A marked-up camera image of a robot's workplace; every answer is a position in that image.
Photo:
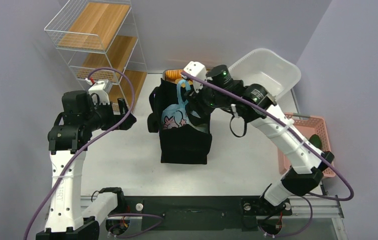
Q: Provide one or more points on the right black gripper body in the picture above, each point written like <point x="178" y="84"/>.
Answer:
<point x="206" y="99"/>

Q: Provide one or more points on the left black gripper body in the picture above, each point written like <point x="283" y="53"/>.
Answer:
<point x="104" y="117"/>

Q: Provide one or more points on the blue printed plastic bag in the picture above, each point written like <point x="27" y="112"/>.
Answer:
<point x="175" y="115"/>

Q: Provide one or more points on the black fabric tote bag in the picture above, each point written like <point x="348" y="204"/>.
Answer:
<point x="186" y="145"/>

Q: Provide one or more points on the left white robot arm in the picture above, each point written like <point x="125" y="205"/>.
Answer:
<point x="83" y="113"/>

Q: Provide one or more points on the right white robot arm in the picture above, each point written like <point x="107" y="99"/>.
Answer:
<point x="216" y="89"/>

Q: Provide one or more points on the steel tray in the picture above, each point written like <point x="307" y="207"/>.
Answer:
<point x="166" y="74"/>

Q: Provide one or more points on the white plastic basin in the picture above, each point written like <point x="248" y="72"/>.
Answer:
<point x="265" y="67"/>

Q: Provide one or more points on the pink plastic basket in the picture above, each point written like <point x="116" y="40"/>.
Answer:
<point x="308" y="126"/>

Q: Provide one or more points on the dark green avocado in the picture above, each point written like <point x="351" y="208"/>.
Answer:
<point x="316" y="141"/>

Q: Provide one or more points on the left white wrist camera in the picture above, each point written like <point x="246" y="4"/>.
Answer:
<point x="101" y="87"/>

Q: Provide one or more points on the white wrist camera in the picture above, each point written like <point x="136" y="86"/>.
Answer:
<point x="101" y="87"/>
<point x="197" y="70"/>

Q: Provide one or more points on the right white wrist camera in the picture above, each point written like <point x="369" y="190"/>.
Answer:
<point x="197" y="70"/>

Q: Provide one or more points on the white wire wooden shelf rack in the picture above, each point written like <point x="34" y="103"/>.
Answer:
<point x="91" y="35"/>

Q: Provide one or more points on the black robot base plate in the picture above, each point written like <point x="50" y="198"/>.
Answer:
<point x="197" y="213"/>

